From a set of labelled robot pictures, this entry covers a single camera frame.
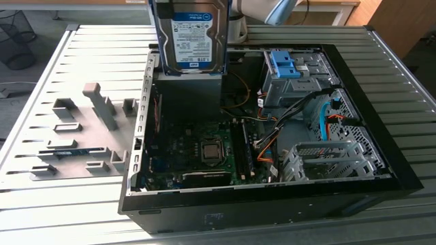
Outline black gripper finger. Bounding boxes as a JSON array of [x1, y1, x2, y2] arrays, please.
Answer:
[[159, 2, 175, 19]]

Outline hard disk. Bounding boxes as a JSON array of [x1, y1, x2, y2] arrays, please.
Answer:
[[149, 0, 235, 77]]

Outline metal disk bay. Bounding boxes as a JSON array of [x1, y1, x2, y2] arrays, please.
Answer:
[[282, 139, 381, 182]]

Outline blue drive latch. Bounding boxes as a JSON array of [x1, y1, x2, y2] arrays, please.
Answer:
[[271, 51, 303, 79]]

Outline black mesh wastebasket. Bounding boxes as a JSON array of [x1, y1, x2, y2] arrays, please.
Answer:
[[0, 10, 38, 71]]

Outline grey metal drive cage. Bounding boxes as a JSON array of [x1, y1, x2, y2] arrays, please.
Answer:
[[262, 50, 342, 109]]

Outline grey parts rack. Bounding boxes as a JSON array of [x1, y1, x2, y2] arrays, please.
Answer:
[[29, 81, 142, 182]]

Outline dark green motherboard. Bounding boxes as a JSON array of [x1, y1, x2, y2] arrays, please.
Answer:
[[146, 118, 271, 191]]

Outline silver CPU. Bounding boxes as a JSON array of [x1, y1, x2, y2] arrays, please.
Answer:
[[201, 142, 223, 159]]

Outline installed RAM stick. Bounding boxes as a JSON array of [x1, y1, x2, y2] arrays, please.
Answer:
[[241, 119, 258, 177]]

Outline RAM stick on rack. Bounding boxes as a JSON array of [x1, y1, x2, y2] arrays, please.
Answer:
[[38, 149, 91, 157]]

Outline black graphics card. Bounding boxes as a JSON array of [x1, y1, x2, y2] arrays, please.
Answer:
[[181, 170, 234, 188]]

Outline wooden cabinet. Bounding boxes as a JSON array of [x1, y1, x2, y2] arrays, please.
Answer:
[[347, 0, 436, 60]]

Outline black PC case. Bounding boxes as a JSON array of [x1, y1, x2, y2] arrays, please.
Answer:
[[118, 43, 426, 234]]

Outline yellow wire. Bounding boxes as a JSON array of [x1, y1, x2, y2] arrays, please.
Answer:
[[221, 71, 253, 109]]

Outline black cable bundle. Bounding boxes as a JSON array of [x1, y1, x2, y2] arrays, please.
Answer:
[[254, 88, 337, 149]]

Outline orange thin wire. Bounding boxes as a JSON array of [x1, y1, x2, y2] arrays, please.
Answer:
[[258, 137, 279, 163]]

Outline blue wire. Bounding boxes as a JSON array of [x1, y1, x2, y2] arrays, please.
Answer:
[[321, 101, 334, 141]]

